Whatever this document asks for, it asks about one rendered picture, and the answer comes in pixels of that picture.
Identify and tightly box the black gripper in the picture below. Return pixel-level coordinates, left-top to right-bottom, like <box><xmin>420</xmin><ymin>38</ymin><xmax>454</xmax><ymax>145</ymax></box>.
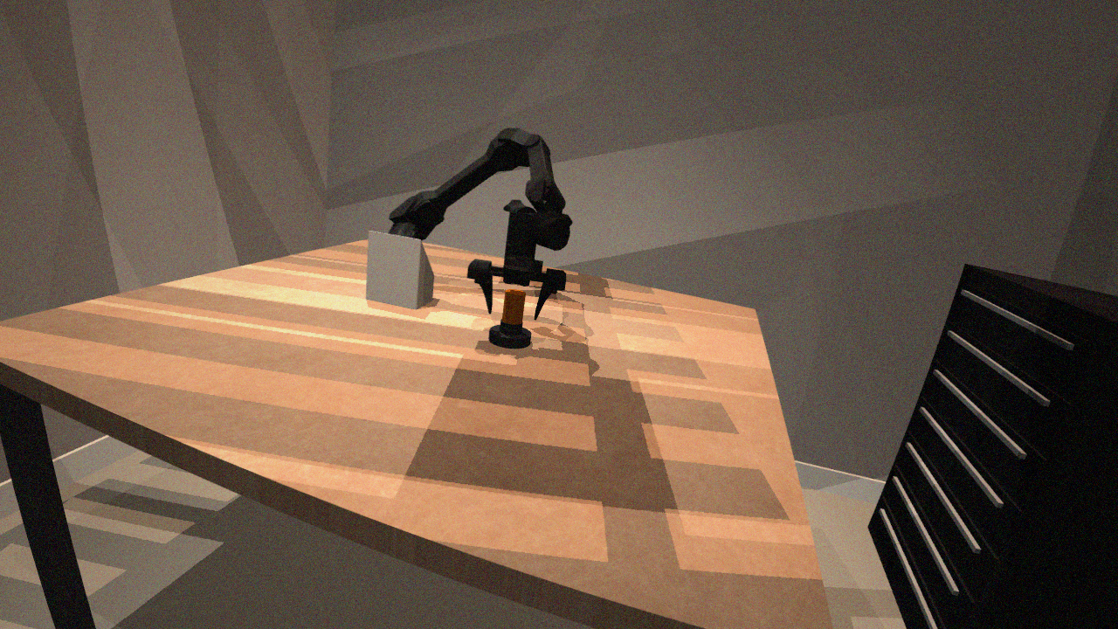
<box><xmin>467</xmin><ymin>237</ymin><xmax>566</xmax><ymax>320</ymax></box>

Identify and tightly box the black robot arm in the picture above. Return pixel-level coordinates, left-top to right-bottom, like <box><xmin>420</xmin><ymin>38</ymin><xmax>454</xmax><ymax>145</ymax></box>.
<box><xmin>389</xmin><ymin>128</ymin><xmax>574</xmax><ymax>287</ymax></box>

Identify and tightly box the orange knob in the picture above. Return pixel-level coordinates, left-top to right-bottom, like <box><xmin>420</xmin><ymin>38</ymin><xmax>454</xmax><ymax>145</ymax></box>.
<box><xmin>502</xmin><ymin>289</ymin><xmax>525</xmax><ymax>325</ymax></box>

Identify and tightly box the grey round pedestal with d-shaped shaft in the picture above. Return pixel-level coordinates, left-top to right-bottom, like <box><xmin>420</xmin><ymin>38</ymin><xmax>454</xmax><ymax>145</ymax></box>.
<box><xmin>487</xmin><ymin>320</ymin><xmax>531</xmax><ymax>349</ymax></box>

